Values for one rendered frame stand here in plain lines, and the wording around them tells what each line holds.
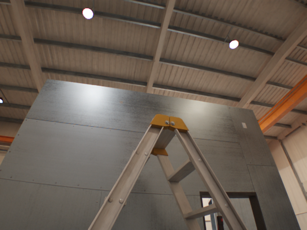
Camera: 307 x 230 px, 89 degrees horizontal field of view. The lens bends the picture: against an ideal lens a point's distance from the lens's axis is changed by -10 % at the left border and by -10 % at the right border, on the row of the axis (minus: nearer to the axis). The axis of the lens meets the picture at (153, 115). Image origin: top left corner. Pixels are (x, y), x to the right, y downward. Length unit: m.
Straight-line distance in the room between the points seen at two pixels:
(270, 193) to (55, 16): 7.78
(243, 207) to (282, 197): 3.97
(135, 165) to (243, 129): 1.71
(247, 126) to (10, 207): 2.40
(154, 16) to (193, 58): 2.40
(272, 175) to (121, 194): 1.74
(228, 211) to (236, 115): 1.62
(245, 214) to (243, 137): 4.09
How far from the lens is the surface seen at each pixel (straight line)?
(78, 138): 1.64
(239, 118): 2.34
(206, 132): 1.92
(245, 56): 8.63
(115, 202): 0.70
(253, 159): 2.09
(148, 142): 0.83
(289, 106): 9.47
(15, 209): 1.56
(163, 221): 1.45
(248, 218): 6.03
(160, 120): 0.89
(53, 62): 8.85
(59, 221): 1.45
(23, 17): 7.93
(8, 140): 12.22
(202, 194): 1.60
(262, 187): 2.00
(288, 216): 2.10
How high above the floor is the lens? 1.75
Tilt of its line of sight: 39 degrees up
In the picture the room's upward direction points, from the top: straight up
